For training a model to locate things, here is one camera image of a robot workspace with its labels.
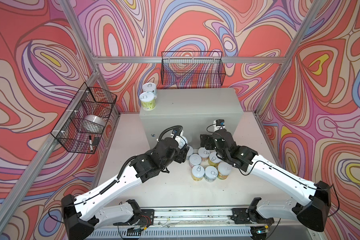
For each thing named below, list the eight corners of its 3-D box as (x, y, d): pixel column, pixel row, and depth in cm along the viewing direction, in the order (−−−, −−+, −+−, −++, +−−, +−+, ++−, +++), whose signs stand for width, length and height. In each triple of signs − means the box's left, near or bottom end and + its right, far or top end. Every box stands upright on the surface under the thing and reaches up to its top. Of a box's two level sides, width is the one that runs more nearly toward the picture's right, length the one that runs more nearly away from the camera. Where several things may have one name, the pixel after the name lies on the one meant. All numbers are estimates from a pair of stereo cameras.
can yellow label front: (191, 181, 87) (192, 177, 82) (191, 169, 91) (191, 165, 87) (204, 181, 87) (205, 177, 82) (202, 169, 91) (204, 165, 87)
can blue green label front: (204, 182, 86) (205, 178, 82) (203, 169, 91) (204, 165, 87) (217, 182, 86) (219, 178, 82) (215, 169, 91) (216, 165, 87)
